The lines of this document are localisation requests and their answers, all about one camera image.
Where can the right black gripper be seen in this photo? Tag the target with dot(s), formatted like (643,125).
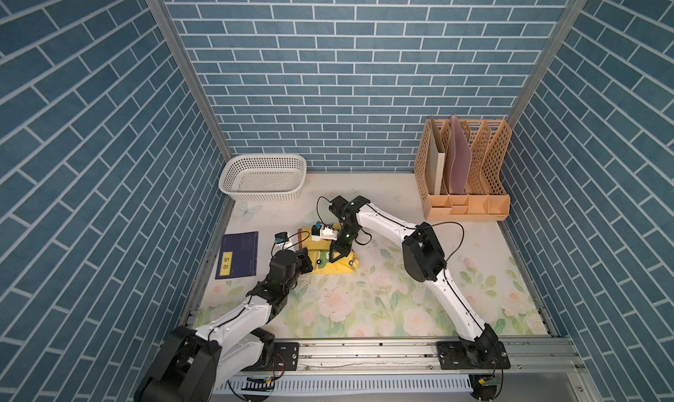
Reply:
(340,251)

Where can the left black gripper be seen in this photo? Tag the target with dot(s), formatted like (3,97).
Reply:
(302,257)

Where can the yellow cartoon car pillowcase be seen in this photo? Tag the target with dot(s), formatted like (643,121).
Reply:
(324,260)

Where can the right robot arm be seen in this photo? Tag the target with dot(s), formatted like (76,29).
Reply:
(424,261)

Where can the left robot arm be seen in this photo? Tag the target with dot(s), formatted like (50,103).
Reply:
(192,362)

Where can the dark blue book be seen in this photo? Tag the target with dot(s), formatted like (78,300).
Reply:
(237,256)

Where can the white perforated plastic basket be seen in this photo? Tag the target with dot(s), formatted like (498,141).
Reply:
(264,177)

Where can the beige folder in organizer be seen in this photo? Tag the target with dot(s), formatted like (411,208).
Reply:
(436,158)

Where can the pink folder in organizer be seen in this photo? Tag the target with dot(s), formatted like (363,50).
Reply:
(461,156)

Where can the orange plastic file organizer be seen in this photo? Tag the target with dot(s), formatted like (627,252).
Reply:
(485,198)

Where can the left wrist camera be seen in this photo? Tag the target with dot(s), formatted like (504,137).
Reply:
(281,238)

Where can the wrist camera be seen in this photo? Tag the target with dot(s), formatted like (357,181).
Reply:
(322,231)
(281,238)

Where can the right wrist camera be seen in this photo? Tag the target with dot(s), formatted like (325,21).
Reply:
(322,231)

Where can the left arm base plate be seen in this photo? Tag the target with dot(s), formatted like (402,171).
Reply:
(283,356)

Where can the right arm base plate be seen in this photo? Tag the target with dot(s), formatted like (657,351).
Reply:
(459,355)

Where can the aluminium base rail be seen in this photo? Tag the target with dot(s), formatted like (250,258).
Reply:
(527,354)

